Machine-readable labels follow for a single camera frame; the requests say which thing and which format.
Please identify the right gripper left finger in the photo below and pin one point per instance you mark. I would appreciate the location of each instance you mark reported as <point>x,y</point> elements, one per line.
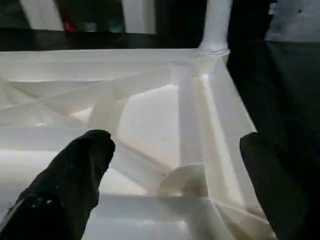
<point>55,195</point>

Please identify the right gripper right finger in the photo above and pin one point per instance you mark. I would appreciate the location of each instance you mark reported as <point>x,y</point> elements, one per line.
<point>280,190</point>

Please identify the white plastic table top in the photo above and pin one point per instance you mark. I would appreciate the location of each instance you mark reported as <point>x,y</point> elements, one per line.
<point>125,130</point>

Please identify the white plastic table leg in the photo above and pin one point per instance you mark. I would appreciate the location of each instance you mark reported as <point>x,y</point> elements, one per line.
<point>217,25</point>

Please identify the black work mat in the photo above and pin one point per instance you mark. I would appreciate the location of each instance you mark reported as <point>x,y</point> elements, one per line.
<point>280,85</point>

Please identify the grey cushion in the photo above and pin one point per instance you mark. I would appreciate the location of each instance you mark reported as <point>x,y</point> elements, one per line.
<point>295,20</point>

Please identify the white cabinet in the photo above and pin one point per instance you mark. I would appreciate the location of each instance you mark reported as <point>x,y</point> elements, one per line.
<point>85,15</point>

